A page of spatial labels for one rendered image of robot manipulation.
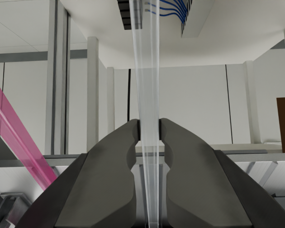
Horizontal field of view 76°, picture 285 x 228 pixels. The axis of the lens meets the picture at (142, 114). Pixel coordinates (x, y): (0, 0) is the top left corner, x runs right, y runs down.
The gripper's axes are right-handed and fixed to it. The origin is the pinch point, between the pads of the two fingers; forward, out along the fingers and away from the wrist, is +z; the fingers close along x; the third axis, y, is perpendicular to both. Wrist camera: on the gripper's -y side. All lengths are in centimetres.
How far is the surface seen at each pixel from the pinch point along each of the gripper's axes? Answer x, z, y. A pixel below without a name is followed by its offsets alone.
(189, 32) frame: 11.9, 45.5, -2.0
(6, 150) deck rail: -19.0, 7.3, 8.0
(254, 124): 46, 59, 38
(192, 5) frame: 10.2, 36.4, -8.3
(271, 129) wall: 119, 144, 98
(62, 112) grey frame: -21.0, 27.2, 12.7
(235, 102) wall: 86, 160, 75
